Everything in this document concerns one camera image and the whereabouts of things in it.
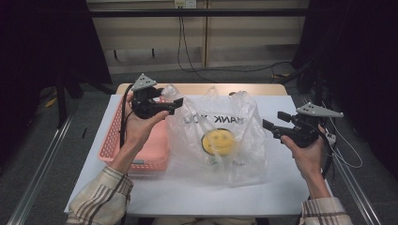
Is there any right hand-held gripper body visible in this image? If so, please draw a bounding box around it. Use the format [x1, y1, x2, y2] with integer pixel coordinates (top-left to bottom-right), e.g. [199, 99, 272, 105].
[271, 101, 344, 149]

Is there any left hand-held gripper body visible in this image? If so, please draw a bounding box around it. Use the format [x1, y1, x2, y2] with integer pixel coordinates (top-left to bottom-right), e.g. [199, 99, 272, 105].
[130, 72, 172, 120]

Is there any clear plastic smiley bag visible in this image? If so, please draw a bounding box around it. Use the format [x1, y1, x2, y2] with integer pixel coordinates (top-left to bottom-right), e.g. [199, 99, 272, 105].
[161, 82, 268, 188]

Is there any pink plastic basket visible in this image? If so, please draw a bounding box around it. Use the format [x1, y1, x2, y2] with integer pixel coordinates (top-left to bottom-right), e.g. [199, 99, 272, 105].
[98, 95, 172, 174]

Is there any person's left hand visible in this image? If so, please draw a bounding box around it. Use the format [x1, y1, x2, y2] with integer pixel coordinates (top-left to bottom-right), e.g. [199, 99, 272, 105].
[123, 93, 170, 153]

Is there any person's right hand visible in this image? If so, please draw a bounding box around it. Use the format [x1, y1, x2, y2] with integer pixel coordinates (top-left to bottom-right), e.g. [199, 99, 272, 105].
[280, 124, 328, 181]

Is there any white power strip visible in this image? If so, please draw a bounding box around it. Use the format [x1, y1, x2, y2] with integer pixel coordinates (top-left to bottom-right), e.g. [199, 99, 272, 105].
[325, 131, 338, 145]

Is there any black metal stand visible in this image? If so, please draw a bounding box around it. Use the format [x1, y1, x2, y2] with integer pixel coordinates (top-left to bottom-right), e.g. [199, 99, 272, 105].
[54, 70, 83, 129]

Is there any black horizontal bar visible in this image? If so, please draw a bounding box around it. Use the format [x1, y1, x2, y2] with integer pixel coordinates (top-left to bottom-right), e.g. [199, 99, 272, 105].
[88, 8, 312, 19]

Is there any black curtain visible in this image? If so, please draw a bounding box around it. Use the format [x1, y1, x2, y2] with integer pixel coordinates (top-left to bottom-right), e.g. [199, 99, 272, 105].
[0, 0, 113, 170]
[291, 0, 398, 181]

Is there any yellow floor tape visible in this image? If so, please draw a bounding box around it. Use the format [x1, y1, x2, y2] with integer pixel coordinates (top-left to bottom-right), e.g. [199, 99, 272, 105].
[44, 96, 59, 109]

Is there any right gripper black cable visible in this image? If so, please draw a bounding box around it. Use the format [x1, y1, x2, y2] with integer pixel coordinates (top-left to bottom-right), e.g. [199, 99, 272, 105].
[317, 125, 335, 180]

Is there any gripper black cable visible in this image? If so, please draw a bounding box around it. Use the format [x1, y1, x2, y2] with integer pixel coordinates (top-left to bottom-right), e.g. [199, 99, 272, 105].
[119, 83, 135, 149]
[317, 125, 335, 180]

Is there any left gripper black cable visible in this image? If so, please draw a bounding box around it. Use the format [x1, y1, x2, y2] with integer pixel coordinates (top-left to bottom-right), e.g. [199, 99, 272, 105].
[119, 83, 135, 149]

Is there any black hanging cable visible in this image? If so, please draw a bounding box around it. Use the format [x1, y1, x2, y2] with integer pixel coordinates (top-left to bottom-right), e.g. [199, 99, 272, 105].
[176, 15, 218, 84]

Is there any white cable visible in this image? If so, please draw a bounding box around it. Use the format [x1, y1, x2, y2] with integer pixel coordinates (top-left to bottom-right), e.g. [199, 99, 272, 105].
[325, 101, 364, 170]

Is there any black floor cable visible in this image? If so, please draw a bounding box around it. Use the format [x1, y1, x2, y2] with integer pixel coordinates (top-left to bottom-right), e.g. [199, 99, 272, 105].
[187, 61, 296, 79]

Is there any metal floor rail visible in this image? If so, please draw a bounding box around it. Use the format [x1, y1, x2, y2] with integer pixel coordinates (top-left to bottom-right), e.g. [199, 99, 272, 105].
[6, 114, 75, 225]
[300, 94, 383, 225]

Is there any white wall socket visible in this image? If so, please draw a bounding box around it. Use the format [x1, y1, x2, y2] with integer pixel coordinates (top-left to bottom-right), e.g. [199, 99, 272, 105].
[174, 0, 198, 9]

